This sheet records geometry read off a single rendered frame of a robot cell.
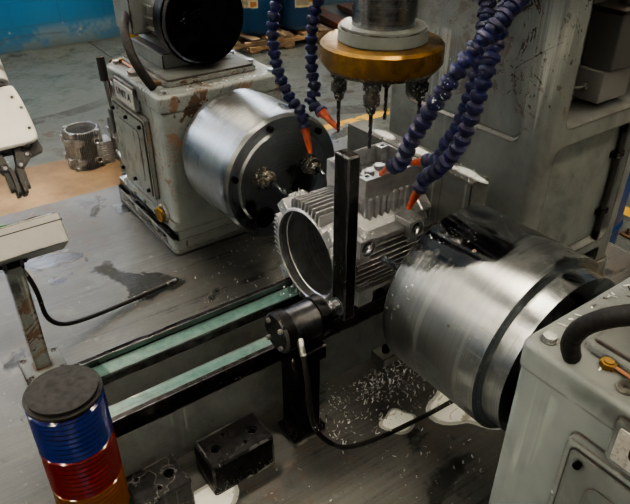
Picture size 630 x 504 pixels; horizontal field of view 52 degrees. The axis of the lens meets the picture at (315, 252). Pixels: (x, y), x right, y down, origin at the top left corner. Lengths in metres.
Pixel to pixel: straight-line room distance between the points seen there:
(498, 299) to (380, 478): 0.36
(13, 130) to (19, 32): 5.30
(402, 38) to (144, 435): 0.65
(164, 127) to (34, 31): 5.15
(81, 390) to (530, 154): 0.77
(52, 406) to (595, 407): 0.47
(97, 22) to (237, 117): 5.41
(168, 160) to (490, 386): 0.83
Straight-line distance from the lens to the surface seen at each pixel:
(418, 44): 0.94
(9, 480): 1.08
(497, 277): 0.78
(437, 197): 1.05
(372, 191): 1.00
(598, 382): 0.66
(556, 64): 1.02
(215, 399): 0.99
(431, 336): 0.81
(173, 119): 1.33
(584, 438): 0.70
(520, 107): 1.07
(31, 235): 1.08
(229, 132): 1.19
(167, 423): 0.97
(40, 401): 0.55
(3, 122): 1.13
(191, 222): 1.43
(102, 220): 1.64
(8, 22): 6.38
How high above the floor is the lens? 1.58
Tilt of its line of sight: 33 degrees down
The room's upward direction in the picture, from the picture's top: straight up
